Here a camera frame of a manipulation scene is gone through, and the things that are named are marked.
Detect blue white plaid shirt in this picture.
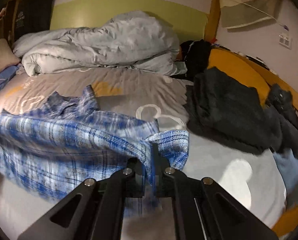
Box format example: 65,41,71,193
0,84,190,218

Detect dark clothing by duvet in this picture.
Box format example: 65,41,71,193
178,39,212,81

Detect grey printed bed sheet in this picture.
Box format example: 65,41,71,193
0,68,286,239

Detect light blue garment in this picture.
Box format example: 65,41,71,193
273,148,298,209

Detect black jacket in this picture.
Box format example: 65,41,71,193
184,67,281,155

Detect black jeans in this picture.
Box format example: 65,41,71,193
265,84,298,158

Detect orange yellow cushion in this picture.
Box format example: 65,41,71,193
208,49,270,106

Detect blue pillow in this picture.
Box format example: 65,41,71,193
0,65,19,90

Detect grey rumpled duvet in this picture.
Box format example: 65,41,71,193
13,11,187,76

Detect beige pillow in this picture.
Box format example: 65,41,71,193
0,38,21,81

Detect hanging patchwork curtain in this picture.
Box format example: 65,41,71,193
219,0,289,30

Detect black hanging garment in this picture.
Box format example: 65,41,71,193
14,0,53,41

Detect wooden bed frame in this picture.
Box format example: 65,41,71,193
204,0,298,237

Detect white wall socket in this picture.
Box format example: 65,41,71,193
278,33,292,49

